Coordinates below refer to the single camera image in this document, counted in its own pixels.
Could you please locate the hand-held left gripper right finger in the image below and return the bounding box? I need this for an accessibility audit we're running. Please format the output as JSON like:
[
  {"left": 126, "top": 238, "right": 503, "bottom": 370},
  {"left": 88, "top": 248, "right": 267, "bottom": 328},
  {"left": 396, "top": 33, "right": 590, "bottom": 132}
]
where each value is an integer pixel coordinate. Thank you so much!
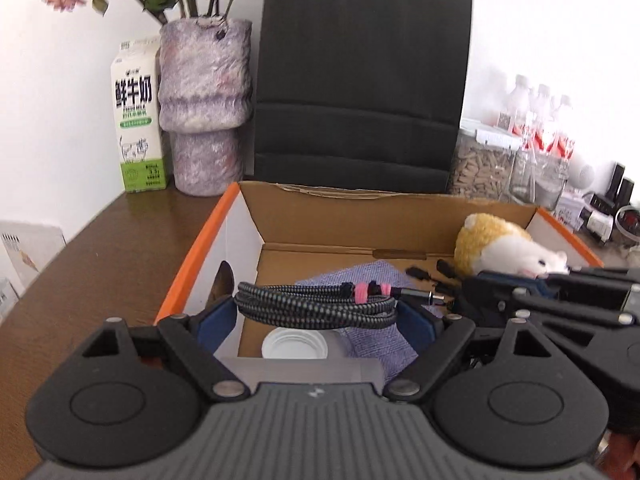
[{"left": 385, "top": 300, "right": 556, "bottom": 403}]

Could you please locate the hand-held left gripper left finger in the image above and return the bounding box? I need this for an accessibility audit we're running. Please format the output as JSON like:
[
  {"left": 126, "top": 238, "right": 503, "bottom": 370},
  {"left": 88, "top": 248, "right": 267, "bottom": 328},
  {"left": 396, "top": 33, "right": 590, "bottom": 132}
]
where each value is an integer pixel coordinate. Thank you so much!
[{"left": 80, "top": 294, "right": 251, "bottom": 402}]

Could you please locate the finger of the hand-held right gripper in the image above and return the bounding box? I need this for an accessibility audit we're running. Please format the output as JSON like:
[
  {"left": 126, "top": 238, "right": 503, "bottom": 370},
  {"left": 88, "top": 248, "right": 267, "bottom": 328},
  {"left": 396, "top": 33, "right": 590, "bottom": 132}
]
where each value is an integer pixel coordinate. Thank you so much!
[
  {"left": 459, "top": 270, "right": 631, "bottom": 326},
  {"left": 545, "top": 266, "right": 640, "bottom": 293}
]

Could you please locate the yellow white plush hamster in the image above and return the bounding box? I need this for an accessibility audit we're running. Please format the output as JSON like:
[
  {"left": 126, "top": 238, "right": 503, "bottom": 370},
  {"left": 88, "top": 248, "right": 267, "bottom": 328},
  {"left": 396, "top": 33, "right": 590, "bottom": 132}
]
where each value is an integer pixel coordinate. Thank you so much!
[{"left": 454, "top": 213, "right": 571, "bottom": 278}]

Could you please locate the purple knitted cloth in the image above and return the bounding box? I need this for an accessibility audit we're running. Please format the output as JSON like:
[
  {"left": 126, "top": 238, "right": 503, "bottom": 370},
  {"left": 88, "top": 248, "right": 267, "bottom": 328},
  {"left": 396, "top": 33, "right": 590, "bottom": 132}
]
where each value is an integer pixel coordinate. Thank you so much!
[{"left": 295, "top": 259, "right": 446, "bottom": 378}]

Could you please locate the white plastic lid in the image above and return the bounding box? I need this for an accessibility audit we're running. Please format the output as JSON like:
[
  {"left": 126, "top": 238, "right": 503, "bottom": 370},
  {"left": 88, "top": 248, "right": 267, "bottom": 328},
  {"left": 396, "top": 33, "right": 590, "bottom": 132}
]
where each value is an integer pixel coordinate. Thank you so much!
[{"left": 261, "top": 329, "right": 328, "bottom": 359}]

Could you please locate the grey braided cable coil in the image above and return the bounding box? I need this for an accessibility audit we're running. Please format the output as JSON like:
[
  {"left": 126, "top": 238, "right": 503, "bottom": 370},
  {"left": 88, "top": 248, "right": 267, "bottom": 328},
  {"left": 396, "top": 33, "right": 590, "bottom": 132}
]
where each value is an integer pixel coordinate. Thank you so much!
[{"left": 234, "top": 280, "right": 448, "bottom": 332}]

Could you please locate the orange-edged cardboard box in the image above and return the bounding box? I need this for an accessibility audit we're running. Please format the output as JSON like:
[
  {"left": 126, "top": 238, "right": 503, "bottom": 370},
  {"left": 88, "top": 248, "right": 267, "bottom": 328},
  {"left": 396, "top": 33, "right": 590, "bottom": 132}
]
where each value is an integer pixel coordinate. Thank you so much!
[{"left": 154, "top": 180, "right": 606, "bottom": 386}]

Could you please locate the clear container of pellets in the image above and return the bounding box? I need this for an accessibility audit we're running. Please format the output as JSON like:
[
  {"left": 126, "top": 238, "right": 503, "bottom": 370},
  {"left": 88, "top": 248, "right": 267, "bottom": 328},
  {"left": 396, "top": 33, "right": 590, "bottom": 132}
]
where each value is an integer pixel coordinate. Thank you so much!
[{"left": 447, "top": 119, "right": 522, "bottom": 204}]

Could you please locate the white patterned tin box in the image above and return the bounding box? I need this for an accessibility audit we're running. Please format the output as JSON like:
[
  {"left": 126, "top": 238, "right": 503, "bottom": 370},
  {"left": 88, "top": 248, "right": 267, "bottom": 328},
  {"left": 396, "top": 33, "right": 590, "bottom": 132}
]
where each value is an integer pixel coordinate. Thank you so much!
[{"left": 554, "top": 192, "right": 586, "bottom": 228}]

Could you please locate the short black box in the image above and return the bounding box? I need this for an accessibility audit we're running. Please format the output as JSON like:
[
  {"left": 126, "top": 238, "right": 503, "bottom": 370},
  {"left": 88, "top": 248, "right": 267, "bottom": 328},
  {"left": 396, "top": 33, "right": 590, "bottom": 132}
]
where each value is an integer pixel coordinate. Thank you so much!
[{"left": 616, "top": 177, "right": 636, "bottom": 208}]

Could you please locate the clear glass cup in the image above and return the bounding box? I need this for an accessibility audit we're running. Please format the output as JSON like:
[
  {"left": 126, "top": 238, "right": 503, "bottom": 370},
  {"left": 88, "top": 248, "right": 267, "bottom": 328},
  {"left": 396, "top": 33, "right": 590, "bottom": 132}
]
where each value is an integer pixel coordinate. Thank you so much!
[{"left": 509, "top": 149, "right": 568, "bottom": 211}]

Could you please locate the white round speaker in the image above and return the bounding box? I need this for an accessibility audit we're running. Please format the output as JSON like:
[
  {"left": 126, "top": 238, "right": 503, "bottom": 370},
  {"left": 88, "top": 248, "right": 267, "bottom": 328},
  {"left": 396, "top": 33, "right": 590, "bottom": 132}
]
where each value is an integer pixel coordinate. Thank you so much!
[{"left": 569, "top": 160, "right": 597, "bottom": 190}]

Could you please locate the white calendar card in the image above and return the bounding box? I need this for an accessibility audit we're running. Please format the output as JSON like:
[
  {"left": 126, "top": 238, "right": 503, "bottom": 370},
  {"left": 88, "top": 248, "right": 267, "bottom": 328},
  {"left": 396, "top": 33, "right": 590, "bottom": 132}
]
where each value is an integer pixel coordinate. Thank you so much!
[{"left": 0, "top": 219, "right": 67, "bottom": 321}]

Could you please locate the green white milk carton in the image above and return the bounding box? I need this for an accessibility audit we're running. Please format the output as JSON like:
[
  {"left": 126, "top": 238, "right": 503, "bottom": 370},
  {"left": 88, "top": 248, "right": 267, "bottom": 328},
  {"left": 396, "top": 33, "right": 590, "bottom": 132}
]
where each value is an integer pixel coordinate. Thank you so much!
[{"left": 110, "top": 35, "right": 167, "bottom": 194}]

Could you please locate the purple mottled vase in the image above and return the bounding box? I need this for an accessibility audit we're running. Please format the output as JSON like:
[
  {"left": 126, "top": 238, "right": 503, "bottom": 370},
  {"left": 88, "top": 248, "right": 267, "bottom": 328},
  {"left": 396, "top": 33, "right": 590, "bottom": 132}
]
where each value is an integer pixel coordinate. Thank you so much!
[{"left": 157, "top": 17, "right": 253, "bottom": 197}]

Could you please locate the black paper bag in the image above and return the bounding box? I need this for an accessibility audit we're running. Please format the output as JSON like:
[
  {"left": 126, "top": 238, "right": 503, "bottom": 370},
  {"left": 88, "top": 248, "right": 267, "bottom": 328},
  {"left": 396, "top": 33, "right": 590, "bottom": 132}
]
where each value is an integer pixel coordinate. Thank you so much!
[{"left": 252, "top": 0, "right": 475, "bottom": 195}]

